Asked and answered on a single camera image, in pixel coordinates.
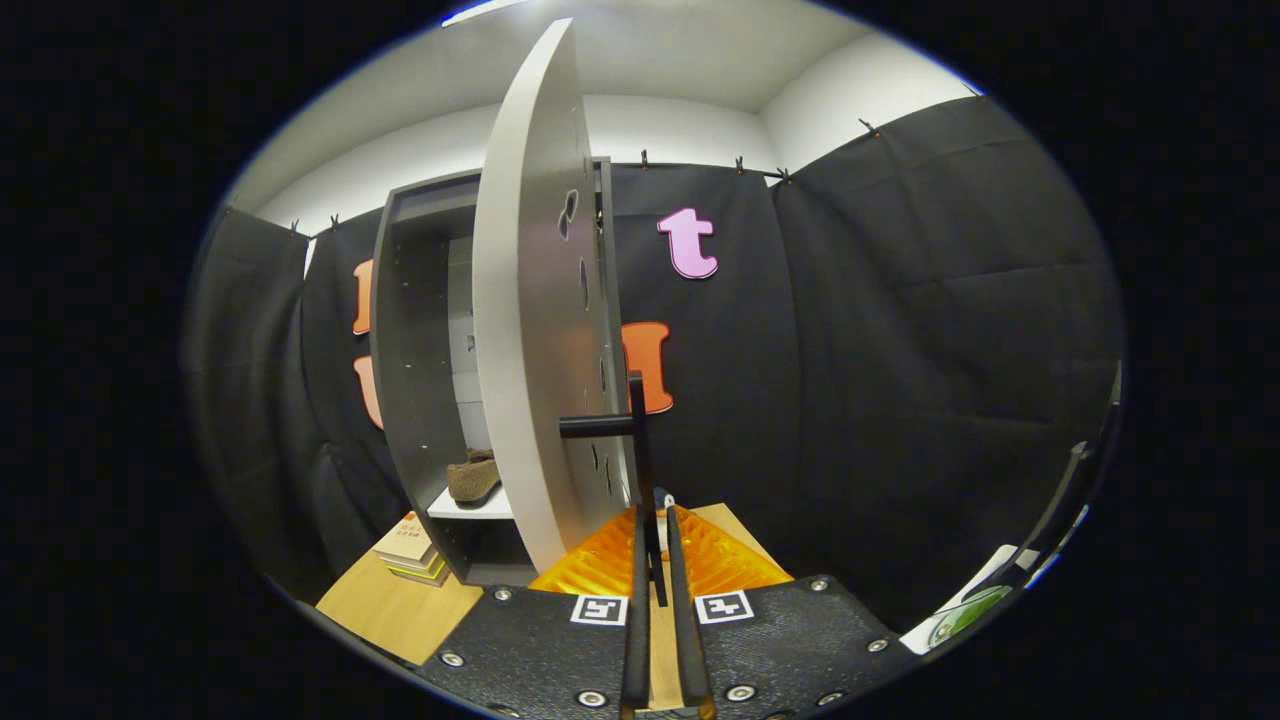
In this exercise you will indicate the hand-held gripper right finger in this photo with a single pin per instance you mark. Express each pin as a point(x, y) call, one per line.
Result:
point(685, 640)

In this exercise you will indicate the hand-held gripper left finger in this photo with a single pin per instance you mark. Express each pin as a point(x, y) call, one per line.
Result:
point(637, 640)

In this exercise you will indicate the brown fuzzy shoe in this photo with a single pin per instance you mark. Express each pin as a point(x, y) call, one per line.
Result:
point(472, 480)

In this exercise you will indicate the beige shoe cabinet door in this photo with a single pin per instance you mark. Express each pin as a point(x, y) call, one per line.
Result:
point(530, 350)

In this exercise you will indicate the dark grey shoe cabinet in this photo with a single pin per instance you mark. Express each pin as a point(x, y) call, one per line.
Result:
point(410, 350)

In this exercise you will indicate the yellow-edged book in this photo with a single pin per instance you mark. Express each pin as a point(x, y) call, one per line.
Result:
point(420, 570)

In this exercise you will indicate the orange and white cover book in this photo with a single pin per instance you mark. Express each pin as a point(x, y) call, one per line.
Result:
point(405, 540)

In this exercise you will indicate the white and green object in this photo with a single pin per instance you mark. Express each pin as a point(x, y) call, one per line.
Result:
point(960, 615)

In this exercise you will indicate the black backdrop cloth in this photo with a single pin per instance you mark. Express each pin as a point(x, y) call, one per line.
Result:
point(900, 350)

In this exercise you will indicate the row of black cloth clips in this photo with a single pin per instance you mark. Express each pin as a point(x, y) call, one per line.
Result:
point(645, 158)

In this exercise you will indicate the ceiling light panel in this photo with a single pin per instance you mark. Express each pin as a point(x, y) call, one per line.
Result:
point(480, 10)

